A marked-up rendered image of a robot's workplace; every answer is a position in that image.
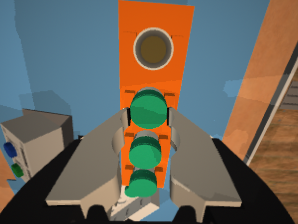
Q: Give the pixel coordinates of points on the blue bench mat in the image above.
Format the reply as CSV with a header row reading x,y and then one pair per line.
x,y
62,56

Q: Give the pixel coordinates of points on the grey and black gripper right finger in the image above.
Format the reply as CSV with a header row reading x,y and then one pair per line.
x,y
207,175

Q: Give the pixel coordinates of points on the grey table edge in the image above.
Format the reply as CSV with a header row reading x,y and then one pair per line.
x,y
273,105

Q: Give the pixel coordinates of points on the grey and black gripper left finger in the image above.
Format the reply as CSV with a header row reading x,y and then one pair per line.
x,y
87,172

